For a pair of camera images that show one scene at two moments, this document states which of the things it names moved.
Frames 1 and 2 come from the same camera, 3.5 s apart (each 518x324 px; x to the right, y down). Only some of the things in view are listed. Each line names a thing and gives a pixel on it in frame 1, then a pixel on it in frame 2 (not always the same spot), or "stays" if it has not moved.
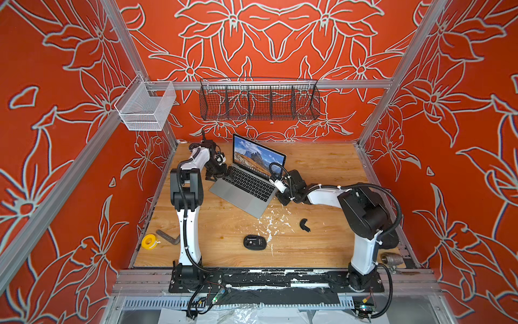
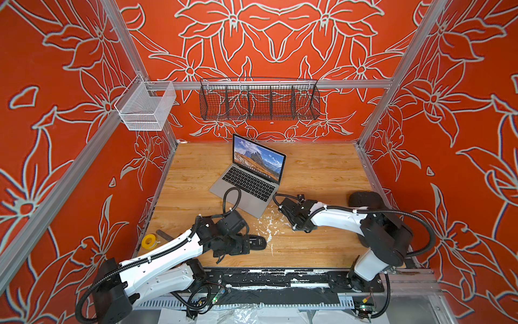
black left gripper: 220,173 → 241,249
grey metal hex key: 168,238 stays
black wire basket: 258,98 stays
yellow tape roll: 150,241 stays
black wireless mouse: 255,242 stays
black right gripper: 285,200 → 295,227
